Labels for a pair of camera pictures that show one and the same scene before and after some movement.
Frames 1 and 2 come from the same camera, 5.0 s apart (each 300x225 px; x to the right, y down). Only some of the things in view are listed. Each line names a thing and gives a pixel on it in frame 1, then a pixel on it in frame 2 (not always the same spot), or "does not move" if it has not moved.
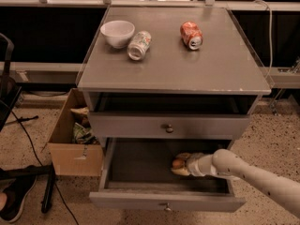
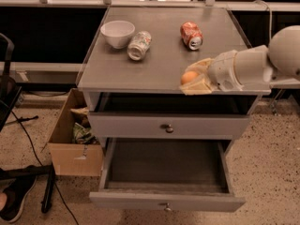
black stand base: (35, 171) does not move
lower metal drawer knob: (168, 208) does not move
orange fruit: (178, 163) → (187, 76)
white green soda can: (138, 46) does not move
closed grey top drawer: (168, 124) does not move
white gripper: (196, 165) → (222, 69)
